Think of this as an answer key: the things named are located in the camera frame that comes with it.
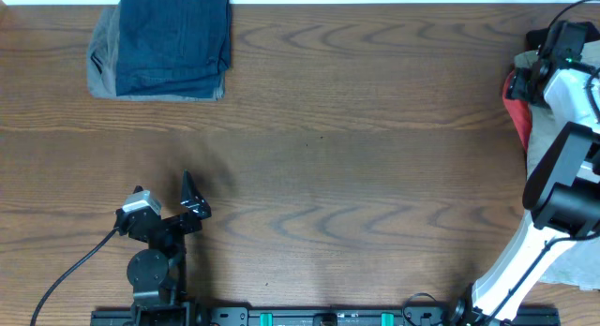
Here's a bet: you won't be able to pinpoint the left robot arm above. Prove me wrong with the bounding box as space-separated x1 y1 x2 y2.
114 170 212 325

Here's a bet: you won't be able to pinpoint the red garment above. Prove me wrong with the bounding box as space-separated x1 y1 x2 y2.
502 70 533 151

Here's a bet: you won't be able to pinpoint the folded dark blue jeans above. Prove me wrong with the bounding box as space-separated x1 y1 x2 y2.
115 0 232 99

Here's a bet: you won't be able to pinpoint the folded grey trousers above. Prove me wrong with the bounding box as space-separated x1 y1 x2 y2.
86 5 225 102

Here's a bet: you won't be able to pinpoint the black t-shirt with print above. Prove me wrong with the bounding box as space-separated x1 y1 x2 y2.
525 22 600 51

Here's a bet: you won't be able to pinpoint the khaki shorts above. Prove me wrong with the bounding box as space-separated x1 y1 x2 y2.
524 68 599 290

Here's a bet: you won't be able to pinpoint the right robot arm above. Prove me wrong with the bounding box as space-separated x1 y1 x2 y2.
448 58 599 325

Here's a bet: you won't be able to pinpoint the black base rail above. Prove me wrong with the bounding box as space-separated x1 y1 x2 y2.
90 306 562 326

